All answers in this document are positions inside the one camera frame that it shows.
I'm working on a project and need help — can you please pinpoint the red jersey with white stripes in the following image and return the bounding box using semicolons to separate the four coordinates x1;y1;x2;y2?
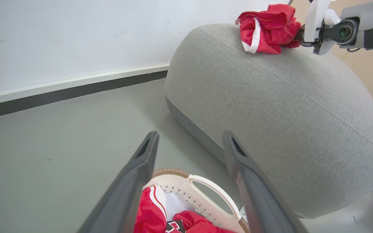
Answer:
134;185;236;233

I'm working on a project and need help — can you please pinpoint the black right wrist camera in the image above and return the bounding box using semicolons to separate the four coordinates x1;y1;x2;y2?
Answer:
319;17;360;46

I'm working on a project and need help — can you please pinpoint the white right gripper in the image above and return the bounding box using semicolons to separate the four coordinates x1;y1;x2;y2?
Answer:
295;0;340;56

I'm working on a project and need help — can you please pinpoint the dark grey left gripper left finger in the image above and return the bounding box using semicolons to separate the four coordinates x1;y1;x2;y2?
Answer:
76;131;160;233

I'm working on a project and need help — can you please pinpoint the red and white garment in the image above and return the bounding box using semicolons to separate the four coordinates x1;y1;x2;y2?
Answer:
235;4;303;55

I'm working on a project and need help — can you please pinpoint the grey fabric round seat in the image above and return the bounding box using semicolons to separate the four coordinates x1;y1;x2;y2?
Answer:
164;23;373;219

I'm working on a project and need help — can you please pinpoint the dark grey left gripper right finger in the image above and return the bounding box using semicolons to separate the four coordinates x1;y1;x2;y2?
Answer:
222;130;309;233

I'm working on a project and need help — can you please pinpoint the white laundry basket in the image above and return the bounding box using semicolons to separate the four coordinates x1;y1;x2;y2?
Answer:
143;168;251;233

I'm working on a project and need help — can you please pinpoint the white and dark baseboard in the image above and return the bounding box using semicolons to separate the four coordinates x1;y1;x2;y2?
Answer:
0;64;170;121

